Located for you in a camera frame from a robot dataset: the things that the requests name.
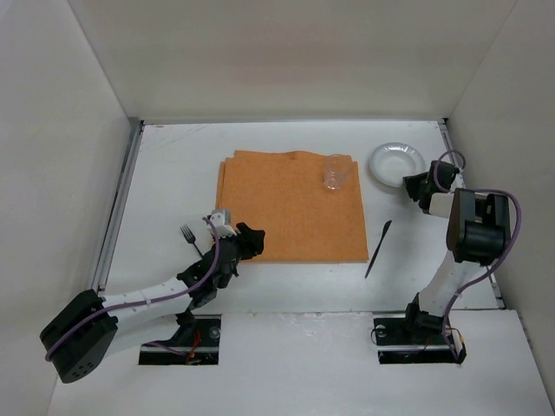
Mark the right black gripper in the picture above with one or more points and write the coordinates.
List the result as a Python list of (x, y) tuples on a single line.
[(416, 187)]

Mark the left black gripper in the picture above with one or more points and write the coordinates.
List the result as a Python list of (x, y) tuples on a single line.
[(243, 242)]

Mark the white round plate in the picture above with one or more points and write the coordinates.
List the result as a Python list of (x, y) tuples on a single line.
[(391, 162)]

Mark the black plastic knife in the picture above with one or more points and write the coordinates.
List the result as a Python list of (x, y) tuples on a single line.
[(372, 261)]

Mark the orange cloth placemat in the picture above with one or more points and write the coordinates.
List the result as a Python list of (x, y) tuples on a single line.
[(284, 195)]

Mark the black plastic fork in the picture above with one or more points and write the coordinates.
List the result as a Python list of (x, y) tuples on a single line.
[(190, 238)]

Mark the clear plastic cup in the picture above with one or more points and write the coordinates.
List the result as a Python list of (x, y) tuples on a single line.
[(337, 167)]

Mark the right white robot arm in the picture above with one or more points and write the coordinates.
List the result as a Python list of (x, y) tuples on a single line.
[(478, 234)]

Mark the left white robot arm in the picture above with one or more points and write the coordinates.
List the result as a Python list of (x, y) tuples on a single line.
[(92, 327)]

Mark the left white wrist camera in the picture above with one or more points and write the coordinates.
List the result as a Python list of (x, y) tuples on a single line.
[(219, 224)]

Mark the right aluminium rail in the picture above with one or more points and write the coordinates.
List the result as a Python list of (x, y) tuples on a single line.
[(460, 181)]

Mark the aluminium rail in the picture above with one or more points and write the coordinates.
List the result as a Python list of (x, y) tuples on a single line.
[(460, 181), (100, 272)]

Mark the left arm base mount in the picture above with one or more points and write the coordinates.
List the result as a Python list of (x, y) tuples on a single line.
[(198, 346)]

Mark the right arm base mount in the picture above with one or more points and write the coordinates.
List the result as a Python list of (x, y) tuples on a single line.
[(395, 345)]

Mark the left aluminium rail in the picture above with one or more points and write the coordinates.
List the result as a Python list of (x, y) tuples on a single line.
[(100, 272)]

